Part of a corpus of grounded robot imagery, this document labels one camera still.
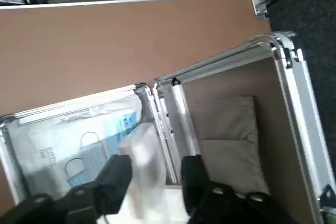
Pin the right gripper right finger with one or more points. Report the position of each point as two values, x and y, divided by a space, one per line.
202 197

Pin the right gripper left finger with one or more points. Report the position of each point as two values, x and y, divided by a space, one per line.
110 187

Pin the white bandage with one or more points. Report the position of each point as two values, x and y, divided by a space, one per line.
147 155

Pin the aluminium medical kit case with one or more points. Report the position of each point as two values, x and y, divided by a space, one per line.
299 108

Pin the blue white mask packet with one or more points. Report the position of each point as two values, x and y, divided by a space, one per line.
65 140

